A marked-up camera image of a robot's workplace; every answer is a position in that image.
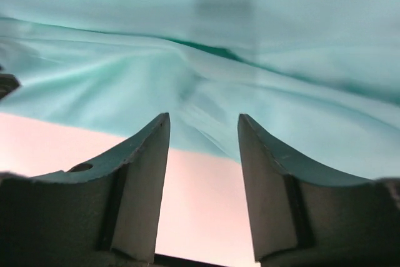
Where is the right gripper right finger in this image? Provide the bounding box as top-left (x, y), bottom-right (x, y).
top-left (237, 114), bottom-right (399, 266)

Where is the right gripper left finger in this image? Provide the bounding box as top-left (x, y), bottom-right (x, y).
top-left (1, 113), bottom-right (170, 266)

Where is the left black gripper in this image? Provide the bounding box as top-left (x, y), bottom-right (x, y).
top-left (0, 66), bottom-right (21, 99)

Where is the mint green t shirt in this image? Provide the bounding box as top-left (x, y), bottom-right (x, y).
top-left (1, 0), bottom-right (399, 178)

